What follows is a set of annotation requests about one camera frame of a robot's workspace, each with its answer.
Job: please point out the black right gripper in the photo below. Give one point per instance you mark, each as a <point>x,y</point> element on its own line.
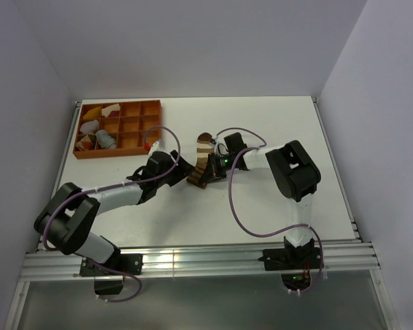
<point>212,169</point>

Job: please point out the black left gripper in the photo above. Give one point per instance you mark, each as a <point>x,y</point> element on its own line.
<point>182,170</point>

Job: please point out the brown striped sock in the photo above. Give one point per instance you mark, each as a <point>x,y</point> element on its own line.
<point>203,152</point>

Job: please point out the grey sock with black stripes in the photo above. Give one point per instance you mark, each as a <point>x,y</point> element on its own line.
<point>105,140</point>

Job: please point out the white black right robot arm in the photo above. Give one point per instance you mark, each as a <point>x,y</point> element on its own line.
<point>295,174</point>

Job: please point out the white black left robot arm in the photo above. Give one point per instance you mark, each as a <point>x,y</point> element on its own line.
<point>66,221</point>

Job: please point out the orange wooden compartment tray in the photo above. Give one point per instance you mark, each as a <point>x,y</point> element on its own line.
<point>129,128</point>

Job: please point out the white maroon rolled sock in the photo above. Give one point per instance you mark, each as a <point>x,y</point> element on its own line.
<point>111,110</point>

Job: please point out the orange white rolled sock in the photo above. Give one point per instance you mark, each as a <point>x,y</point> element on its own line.
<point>86,143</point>

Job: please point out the yellow rolled sock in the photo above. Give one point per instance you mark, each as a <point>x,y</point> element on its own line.
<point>93,114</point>

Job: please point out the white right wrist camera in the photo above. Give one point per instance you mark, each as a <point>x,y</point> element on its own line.
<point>215,144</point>

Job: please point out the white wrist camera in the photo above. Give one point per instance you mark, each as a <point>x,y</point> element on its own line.
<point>215,144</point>
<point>159,145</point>

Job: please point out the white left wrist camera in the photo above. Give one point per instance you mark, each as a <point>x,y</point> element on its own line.
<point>159,145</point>

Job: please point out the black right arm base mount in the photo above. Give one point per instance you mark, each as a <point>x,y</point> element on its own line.
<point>302,260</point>

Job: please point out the aluminium table edge rail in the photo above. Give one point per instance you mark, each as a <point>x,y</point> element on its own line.
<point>337,173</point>

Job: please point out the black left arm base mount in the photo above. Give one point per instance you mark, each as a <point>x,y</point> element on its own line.
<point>110,278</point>

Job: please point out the aluminium front frame rail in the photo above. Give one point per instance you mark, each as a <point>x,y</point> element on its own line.
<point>219,260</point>

